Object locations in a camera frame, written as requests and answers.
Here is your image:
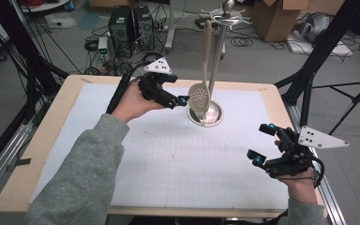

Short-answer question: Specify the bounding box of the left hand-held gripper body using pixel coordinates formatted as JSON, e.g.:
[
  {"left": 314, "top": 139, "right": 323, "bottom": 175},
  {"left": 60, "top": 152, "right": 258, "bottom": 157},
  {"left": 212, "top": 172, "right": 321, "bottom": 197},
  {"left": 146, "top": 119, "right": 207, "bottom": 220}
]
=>
[{"left": 137, "top": 56, "right": 174, "bottom": 109}]

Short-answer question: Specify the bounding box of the white grid mat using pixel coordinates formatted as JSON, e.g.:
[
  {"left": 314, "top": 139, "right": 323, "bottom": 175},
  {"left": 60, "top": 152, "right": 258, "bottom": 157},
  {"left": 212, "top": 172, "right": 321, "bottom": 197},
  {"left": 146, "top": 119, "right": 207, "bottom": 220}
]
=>
[{"left": 29, "top": 82, "right": 290, "bottom": 210}]

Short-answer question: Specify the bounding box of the black tripod stand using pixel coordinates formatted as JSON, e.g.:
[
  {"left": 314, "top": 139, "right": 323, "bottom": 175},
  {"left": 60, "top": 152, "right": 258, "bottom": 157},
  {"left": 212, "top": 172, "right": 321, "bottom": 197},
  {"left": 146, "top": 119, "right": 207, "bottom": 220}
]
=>
[{"left": 312, "top": 74, "right": 360, "bottom": 142}]

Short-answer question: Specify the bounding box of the metal utensil stand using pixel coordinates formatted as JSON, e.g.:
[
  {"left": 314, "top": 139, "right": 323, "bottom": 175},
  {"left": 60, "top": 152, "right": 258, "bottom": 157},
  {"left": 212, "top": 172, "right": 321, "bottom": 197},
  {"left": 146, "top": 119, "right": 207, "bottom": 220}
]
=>
[{"left": 187, "top": 0, "right": 253, "bottom": 128}]

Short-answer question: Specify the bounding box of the beige slotted spoon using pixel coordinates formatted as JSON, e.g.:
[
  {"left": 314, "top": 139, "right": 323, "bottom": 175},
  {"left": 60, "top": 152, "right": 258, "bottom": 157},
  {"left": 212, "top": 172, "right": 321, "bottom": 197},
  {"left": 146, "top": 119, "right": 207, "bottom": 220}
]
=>
[{"left": 187, "top": 19, "right": 214, "bottom": 114}]

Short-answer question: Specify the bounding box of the small grey power supply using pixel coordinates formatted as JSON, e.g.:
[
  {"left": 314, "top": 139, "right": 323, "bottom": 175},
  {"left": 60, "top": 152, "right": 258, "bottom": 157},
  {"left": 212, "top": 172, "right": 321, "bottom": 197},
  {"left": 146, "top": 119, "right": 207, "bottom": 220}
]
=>
[{"left": 97, "top": 36, "right": 110, "bottom": 62}]

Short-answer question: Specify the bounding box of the black computer tower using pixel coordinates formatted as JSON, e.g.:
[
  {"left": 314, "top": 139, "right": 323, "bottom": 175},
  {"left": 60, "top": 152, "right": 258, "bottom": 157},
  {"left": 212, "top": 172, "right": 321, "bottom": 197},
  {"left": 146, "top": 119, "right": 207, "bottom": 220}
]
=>
[
  {"left": 133, "top": 5, "right": 156, "bottom": 51},
  {"left": 107, "top": 5, "right": 135, "bottom": 59}
]

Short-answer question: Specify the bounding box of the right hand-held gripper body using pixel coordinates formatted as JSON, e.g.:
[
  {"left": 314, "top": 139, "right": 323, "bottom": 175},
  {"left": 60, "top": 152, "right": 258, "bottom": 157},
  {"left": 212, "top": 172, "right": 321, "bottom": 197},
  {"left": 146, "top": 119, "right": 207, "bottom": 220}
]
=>
[{"left": 265, "top": 125, "right": 351, "bottom": 179}]

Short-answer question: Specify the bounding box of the person's right hand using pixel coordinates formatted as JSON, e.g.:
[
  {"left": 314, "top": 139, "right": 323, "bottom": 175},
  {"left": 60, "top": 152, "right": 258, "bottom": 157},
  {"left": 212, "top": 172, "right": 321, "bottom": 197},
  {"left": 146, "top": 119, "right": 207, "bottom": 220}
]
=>
[{"left": 276, "top": 168, "right": 319, "bottom": 204}]

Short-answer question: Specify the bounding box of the white flat board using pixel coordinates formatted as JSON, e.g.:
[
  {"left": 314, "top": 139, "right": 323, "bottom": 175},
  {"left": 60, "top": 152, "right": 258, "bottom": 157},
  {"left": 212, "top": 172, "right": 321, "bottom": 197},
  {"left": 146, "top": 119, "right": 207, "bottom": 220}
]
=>
[{"left": 286, "top": 32, "right": 354, "bottom": 57}]

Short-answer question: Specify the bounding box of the white stand post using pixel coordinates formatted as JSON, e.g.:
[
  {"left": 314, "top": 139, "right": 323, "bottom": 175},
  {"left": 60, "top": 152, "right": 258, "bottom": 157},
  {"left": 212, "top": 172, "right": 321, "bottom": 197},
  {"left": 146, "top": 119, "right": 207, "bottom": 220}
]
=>
[{"left": 164, "top": 0, "right": 176, "bottom": 54}]

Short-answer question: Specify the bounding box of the aluminium rail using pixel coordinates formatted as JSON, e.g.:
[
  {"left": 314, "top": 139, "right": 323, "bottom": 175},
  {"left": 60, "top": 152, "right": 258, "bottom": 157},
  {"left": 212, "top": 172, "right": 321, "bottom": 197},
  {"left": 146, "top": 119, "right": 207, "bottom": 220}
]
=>
[
  {"left": 282, "top": 101, "right": 346, "bottom": 225},
  {"left": 0, "top": 123, "right": 34, "bottom": 204}
]

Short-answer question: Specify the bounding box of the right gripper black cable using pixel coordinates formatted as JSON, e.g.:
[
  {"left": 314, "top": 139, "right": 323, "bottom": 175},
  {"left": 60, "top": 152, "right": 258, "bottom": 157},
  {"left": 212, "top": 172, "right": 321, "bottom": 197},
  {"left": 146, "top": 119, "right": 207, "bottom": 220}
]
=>
[{"left": 310, "top": 156, "right": 326, "bottom": 188}]

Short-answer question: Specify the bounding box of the open cardboard box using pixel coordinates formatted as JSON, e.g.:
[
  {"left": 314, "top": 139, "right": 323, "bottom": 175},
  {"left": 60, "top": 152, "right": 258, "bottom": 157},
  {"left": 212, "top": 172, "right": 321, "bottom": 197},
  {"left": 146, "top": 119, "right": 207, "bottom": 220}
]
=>
[{"left": 251, "top": 0, "right": 310, "bottom": 43}]

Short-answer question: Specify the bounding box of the black truss frame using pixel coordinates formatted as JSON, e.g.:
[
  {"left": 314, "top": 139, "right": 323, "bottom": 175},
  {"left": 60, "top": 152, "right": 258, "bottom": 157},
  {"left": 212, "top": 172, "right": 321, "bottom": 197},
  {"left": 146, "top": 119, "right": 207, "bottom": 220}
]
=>
[
  {"left": 275, "top": 0, "right": 360, "bottom": 106},
  {"left": 0, "top": 0, "right": 69, "bottom": 123}
]

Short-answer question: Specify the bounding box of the person's left hand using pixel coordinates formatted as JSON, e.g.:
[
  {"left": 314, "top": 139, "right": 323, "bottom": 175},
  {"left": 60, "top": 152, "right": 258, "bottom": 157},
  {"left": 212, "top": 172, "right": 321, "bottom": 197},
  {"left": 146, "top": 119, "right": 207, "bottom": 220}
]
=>
[{"left": 111, "top": 83, "right": 167, "bottom": 124}]

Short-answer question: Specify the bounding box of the grey bag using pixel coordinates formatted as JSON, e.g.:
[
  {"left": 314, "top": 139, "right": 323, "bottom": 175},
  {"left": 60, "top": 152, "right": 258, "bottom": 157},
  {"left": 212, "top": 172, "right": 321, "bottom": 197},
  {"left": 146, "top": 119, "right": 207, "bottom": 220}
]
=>
[{"left": 294, "top": 11, "right": 334, "bottom": 43}]

